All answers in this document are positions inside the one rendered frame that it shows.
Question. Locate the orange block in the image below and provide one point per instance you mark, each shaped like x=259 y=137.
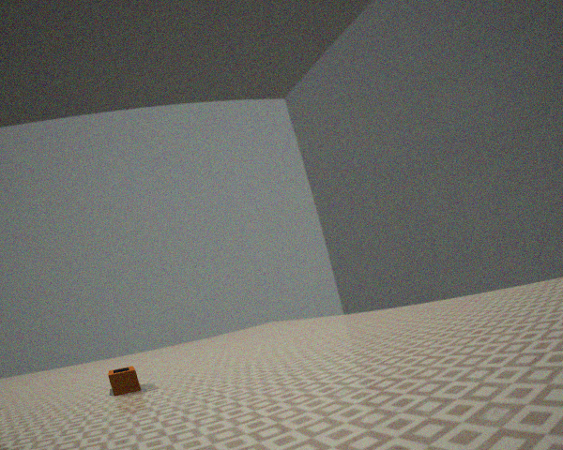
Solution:
x=124 y=380

